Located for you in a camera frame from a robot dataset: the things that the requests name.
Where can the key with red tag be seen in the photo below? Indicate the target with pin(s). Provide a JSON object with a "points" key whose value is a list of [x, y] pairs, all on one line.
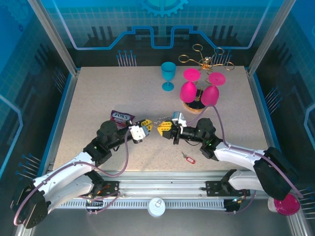
{"points": [[190, 159]]}

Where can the teal plastic goblet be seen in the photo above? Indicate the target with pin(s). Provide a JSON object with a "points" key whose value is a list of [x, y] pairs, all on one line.
{"points": [[168, 70]]}

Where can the purple candy bag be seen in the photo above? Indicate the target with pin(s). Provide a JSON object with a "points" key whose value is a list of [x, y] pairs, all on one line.
{"points": [[120, 116]]}

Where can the pink plastic goblet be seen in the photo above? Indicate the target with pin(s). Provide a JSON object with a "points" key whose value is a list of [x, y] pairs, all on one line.
{"points": [[211, 97], [188, 92]]}

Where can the aluminium frame post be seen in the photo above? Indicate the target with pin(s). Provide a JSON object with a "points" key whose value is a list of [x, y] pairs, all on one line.
{"points": [[53, 37], [268, 37]]}

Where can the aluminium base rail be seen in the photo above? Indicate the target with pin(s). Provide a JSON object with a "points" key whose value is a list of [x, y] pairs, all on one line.
{"points": [[160, 184]]}

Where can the white round can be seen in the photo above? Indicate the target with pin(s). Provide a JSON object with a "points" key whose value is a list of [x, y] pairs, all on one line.
{"points": [[156, 209]]}

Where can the white plastic cup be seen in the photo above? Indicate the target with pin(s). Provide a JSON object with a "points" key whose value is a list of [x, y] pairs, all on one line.
{"points": [[271, 205]]}

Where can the aluminium side rail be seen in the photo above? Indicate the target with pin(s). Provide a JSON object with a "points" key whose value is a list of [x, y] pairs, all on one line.
{"points": [[65, 108], [260, 108]]}

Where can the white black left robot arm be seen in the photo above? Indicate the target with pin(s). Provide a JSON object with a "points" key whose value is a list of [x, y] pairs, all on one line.
{"points": [[69, 167]]}

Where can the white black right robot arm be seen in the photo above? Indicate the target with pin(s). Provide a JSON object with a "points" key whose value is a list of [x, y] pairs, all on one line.
{"points": [[236, 155]]}

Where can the pink translucent plastic cup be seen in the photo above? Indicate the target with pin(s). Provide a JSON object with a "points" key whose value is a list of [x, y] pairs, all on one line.
{"points": [[286, 207]]}

